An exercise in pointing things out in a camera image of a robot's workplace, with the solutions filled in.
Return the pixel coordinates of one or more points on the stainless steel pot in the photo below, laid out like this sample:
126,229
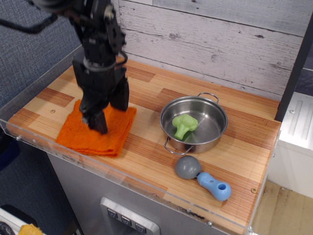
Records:
212,123

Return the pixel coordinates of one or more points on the dark grey right post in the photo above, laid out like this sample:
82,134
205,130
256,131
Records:
296,72

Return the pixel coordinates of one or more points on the yellow cloth piece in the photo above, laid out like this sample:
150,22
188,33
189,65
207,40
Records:
30,229

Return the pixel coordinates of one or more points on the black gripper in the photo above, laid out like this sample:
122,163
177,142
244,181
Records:
101,87

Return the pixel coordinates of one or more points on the clear acrylic table guard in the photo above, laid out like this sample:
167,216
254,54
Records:
142,177

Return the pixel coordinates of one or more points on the orange cloth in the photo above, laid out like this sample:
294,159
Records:
77,136

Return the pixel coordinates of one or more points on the grey and blue toy ladle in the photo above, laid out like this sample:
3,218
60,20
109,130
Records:
188,167

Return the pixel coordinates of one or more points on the silver button panel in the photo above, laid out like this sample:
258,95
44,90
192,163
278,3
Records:
123,221

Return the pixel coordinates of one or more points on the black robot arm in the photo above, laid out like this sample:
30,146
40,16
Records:
97,29

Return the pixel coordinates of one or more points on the green toy broccoli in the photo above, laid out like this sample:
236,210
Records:
184,123

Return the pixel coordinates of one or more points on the white aluminium rail block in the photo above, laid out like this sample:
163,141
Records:
291,165

